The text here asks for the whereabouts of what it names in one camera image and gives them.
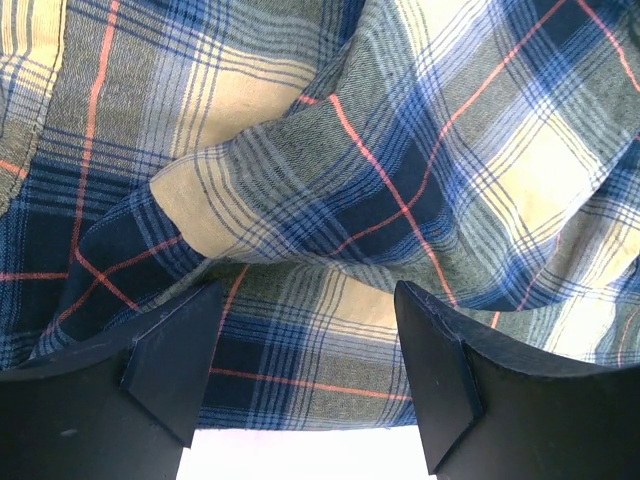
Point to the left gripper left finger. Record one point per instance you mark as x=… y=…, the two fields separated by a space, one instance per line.
x=121 y=405

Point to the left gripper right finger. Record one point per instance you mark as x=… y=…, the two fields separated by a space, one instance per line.
x=491 y=407

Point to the yellow plaid long sleeve shirt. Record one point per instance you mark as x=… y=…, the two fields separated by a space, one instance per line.
x=308 y=156

